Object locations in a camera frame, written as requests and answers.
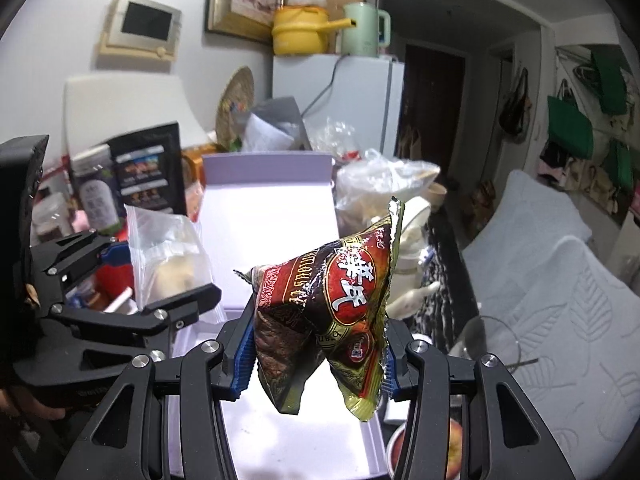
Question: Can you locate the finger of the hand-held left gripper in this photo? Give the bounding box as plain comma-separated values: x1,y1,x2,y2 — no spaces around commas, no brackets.
42,282,223,356
30,230,132,311

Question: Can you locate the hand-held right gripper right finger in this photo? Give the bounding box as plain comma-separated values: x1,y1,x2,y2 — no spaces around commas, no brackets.
382,317,576,480

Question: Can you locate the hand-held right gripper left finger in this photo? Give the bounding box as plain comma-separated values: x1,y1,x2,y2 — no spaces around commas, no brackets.
55,305,258,480

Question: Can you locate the clear zip bag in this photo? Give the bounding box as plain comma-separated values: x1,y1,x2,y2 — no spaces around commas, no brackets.
124,204,228,323

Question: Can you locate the brown snack packet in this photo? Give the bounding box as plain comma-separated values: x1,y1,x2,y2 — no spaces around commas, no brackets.
233,196,406,423

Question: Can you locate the lavender box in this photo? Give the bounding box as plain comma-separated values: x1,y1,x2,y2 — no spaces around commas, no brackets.
167,154,398,480

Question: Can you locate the person's left hand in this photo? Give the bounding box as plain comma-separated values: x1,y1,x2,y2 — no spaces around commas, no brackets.
0,387,67,421

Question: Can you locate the red container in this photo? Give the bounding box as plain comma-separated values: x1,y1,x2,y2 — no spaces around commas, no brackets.
95,260,136,317

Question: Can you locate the white label bottle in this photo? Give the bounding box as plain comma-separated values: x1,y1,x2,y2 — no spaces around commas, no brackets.
70,145,123,233

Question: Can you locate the black printed pouch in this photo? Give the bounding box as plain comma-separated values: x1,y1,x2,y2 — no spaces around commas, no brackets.
107,121,188,216

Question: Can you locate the glass bowl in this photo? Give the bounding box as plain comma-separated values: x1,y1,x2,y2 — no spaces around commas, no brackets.
456,316,542,376

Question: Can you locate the red apple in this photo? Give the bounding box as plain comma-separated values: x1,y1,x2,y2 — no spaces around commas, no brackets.
391,417,465,480

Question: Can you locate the white kettle-shaped bottle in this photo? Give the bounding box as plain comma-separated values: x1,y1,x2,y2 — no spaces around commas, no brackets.
389,195,445,318

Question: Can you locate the golden tin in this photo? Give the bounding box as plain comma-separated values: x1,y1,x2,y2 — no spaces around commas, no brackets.
181,150,206,187

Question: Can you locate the white curved panel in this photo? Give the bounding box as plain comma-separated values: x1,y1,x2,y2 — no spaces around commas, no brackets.
64,76,213,157

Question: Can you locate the plastic bag of food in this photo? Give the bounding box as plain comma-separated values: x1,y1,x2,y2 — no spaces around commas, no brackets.
335,149,441,221

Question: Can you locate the white printed paper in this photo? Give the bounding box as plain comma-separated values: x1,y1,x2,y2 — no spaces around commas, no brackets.
243,114,297,152

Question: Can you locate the woven fan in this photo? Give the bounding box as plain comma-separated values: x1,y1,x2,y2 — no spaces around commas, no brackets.
216,66,255,148

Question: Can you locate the grey mailer bag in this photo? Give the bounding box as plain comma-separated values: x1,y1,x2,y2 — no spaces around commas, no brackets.
245,96,307,151

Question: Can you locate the crinkly clear bag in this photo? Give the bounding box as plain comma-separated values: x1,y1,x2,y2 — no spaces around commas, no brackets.
310,117,362,161

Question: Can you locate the white fridge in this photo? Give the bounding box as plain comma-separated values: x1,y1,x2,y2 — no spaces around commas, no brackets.
272,54,405,161

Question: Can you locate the dark wooden door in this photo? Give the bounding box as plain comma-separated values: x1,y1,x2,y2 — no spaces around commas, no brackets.
404,42,468,137

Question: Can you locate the dark hanging bag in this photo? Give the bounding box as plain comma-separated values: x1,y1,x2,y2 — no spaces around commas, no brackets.
499,67,532,137

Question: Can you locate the yellow pot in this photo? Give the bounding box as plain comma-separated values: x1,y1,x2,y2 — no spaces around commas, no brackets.
272,5,358,57

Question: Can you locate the green tote bag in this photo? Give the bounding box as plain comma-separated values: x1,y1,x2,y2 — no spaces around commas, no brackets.
546,96,595,163
606,140,634,189
592,47,629,116

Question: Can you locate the green kettle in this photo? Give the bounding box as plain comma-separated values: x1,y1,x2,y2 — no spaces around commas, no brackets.
341,2,392,58

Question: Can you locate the wall intercom panel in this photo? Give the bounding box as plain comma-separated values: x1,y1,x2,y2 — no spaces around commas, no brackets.
98,0,182,62

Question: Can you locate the black power cable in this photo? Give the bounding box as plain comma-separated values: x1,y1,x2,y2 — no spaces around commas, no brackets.
301,55,351,117

